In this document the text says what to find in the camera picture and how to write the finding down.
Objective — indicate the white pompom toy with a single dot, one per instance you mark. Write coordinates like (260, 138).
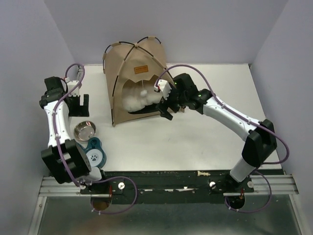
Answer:
(143, 93)

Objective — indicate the white fluffy pillow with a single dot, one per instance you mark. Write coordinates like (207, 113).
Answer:
(131, 99)

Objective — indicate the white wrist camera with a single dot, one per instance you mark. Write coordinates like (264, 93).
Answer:
(163, 86)
(73, 87)

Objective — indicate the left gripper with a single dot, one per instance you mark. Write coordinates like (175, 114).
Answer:
(79, 111)

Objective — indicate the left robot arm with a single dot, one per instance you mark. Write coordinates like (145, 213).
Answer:
(64, 157)

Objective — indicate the cream chess piece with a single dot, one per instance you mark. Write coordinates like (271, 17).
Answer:
(201, 173)

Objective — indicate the teal double bowl stand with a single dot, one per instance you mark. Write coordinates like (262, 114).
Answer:
(95, 153)

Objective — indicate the aluminium rail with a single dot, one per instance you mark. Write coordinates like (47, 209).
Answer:
(277, 184)

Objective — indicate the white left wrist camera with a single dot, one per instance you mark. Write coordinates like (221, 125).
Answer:
(73, 87)

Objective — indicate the steel pet bowl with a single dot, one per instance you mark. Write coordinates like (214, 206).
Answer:
(84, 131)

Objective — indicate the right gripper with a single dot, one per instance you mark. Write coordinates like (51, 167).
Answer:
(163, 107)

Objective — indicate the beige pet tent fabric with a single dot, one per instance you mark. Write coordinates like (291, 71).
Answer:
(132, 80)

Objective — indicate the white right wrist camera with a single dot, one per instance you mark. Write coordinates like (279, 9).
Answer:
(163, 86)

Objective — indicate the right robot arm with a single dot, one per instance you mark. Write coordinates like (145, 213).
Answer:
(257, 135)

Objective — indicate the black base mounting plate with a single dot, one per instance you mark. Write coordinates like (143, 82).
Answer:
(168, 187)

